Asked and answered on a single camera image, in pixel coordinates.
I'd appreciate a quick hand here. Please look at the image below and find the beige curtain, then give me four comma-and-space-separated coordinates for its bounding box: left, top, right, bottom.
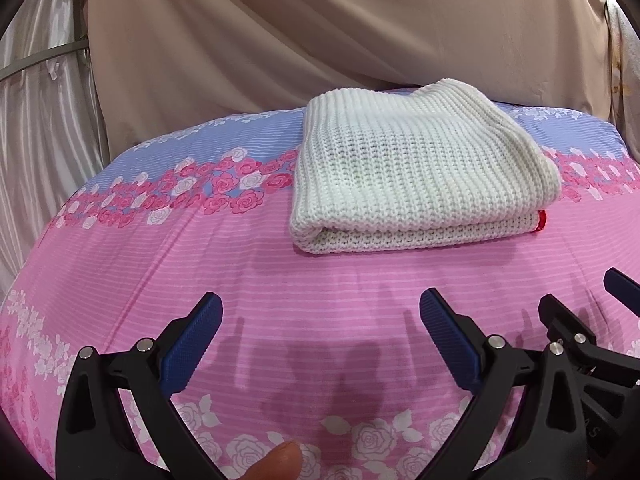
87, 0, 622, 147

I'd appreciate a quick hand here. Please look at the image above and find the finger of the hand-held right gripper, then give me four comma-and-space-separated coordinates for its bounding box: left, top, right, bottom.
603, 267, 640, 318
538, 293, 602, 372

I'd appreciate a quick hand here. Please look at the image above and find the pink blue floral bed sheet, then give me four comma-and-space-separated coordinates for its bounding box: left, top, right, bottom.
0, 87, 640, 480

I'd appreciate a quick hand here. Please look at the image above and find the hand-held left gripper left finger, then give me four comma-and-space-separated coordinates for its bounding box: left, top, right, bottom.
55, 292, 236, 480

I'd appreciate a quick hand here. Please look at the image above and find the white navy red knit sweater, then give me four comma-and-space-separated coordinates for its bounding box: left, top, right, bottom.
289, 78, 563, 255

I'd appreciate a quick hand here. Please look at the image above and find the pale floral curtain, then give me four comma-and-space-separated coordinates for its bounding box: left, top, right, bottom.
605, 0, 640, 166

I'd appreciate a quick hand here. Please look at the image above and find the person's left hand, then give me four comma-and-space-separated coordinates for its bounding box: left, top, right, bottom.
244, 441, 304, 480

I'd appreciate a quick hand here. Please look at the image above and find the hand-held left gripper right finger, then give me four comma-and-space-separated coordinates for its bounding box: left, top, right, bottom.
419, 287, 591, 480

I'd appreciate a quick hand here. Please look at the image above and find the silver satin curtain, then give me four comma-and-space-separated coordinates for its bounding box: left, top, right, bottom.
0, 0, 112, 293

